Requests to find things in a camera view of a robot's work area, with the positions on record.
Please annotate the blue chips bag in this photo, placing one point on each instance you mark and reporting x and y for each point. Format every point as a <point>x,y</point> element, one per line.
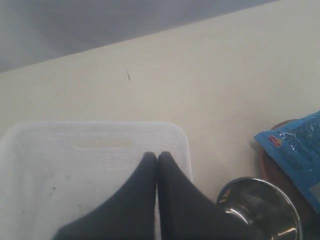
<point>295,148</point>

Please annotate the stainless steel cup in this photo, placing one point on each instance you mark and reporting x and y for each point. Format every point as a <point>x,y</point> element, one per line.
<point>263,206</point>

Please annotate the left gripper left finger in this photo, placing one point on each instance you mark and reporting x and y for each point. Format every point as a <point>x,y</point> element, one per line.
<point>129,214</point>

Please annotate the white woven plastic basket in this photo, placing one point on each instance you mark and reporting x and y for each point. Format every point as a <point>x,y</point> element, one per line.
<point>54,172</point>

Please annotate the brown round plate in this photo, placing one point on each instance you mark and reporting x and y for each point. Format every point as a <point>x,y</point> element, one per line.
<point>271,172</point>

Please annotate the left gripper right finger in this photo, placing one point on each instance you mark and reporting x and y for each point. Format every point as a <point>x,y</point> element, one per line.
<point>187,214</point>

